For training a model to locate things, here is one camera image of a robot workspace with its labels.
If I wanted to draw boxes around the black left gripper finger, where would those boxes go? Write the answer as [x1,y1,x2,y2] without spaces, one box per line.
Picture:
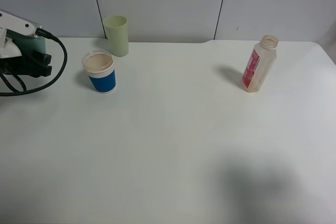
[23,52,52,78]

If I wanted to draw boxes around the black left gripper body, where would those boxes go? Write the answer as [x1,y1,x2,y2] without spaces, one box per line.
[1,56,29,76]

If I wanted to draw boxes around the teal green plastic cup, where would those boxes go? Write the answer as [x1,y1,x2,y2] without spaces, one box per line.
[6,30,46,54]

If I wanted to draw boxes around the blue sleeved paper cup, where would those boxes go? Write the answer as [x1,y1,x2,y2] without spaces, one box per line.
[82,50,116,93]

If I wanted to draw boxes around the black left camera cable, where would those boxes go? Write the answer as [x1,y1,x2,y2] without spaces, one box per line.
[0,28,68,98]

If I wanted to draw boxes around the pink label drink bottle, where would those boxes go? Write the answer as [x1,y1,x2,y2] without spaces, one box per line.
[242,35,278,92]

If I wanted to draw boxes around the pale green tall cup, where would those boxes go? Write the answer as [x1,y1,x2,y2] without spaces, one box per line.
[103,15,129,57]

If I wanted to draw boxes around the white wrist camera on bracket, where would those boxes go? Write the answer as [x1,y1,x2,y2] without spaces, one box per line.
[1,9,42,59]

